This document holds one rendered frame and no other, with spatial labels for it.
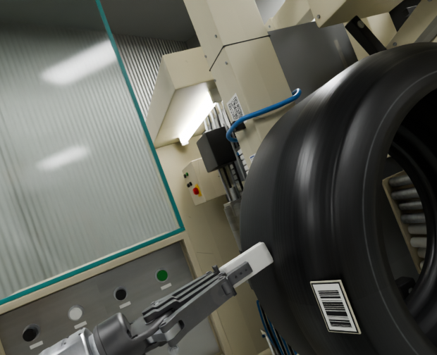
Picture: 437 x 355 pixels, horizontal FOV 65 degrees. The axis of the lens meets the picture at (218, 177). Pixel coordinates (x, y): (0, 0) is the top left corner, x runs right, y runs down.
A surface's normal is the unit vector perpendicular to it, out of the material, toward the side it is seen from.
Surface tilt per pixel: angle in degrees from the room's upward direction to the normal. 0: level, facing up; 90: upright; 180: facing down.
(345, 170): 84
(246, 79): 90
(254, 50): 90
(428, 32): 90
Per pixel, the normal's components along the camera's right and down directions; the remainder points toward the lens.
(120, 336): -0.02, -0.60
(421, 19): -0.89, 0.33
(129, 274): 0.28, -0.15
